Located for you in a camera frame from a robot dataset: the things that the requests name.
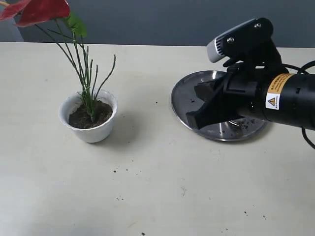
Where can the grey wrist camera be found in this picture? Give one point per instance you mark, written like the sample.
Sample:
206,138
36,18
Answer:
250,42

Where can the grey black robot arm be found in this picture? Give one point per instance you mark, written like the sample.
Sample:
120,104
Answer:
310,100

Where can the stainless steel spork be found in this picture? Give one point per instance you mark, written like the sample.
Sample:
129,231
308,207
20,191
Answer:
236,122

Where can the round stainless steel plate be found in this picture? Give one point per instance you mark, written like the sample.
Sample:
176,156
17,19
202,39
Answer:
184,99

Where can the red artificial flower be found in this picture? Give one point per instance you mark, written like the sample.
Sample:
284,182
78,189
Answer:
55,19

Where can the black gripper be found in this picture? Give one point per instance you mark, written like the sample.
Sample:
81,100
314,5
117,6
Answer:
277,93

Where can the white scalloped flower pot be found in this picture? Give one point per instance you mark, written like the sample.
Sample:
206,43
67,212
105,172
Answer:
90,135

